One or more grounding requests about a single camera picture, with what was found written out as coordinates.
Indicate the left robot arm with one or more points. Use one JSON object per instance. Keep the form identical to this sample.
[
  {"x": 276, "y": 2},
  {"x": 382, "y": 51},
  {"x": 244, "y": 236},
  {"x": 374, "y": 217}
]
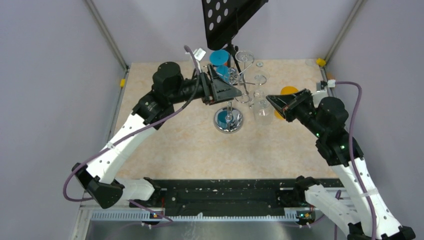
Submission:
[{"x": 98, "y": 174}]

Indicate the chrome wine glass rack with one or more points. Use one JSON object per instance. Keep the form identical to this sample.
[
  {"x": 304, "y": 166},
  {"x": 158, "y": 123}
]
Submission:
[{"x": 244, "y": 76}]

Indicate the clear wine glass right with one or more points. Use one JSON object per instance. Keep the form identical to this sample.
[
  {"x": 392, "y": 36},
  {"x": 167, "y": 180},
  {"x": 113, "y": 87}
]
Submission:
[{"x": 260, "y": 79}]

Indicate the clear ribbed wine glass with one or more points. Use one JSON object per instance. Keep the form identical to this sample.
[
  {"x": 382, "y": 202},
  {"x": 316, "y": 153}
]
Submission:
[{"x": 262, "y": 110}]

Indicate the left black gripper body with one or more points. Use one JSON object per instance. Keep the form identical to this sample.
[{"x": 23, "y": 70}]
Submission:
[{"x": 206, "y": 89}]

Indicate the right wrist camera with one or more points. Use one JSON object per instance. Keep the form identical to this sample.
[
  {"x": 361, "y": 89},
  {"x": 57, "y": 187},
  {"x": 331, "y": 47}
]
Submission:
[{"x": 326, "y": 85}]

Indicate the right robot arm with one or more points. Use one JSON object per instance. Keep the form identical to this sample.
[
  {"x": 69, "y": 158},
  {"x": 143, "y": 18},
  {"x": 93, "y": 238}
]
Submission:
[{"x": 370, "y": 218}]

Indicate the blue plastic wine glass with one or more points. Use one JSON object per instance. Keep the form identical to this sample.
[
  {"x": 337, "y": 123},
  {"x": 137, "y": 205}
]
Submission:
[{"x": 219, "y": 59}]

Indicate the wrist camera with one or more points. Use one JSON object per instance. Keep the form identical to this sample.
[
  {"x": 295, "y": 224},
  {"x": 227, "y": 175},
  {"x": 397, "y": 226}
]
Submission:
[
  {"x": 199, "y": 54},
  {"x": 326, "y": 85}
]

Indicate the clear wine glass back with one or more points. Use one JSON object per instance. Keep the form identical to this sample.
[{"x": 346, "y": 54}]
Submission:
[{"x": 244, "y": 56}]

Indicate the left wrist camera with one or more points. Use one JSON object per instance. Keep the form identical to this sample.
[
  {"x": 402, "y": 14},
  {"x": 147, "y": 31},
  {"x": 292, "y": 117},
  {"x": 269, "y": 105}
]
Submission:
[{"x": 199, "y": 54}]

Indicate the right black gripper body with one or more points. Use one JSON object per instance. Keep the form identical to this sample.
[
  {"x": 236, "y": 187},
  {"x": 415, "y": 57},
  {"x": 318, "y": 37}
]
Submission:
[{"x": 300, "y": 109}]

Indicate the black front rail base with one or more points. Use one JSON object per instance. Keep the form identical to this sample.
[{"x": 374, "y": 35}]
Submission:
[{"x": 210, "y": 200}]

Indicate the black music stand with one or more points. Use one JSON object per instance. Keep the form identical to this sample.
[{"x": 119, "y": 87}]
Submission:
[{"x": 223, "y": 19}]

